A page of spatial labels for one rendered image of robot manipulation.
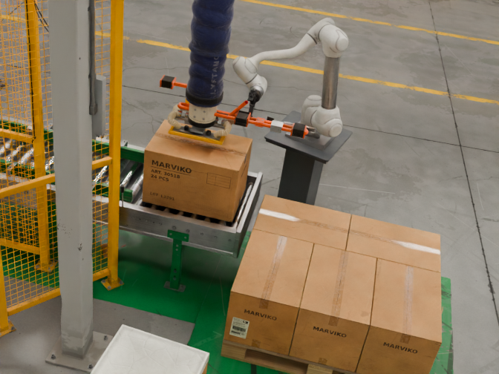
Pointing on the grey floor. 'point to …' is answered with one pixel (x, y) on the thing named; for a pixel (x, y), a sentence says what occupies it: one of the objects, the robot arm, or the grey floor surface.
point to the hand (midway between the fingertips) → (249, 109)
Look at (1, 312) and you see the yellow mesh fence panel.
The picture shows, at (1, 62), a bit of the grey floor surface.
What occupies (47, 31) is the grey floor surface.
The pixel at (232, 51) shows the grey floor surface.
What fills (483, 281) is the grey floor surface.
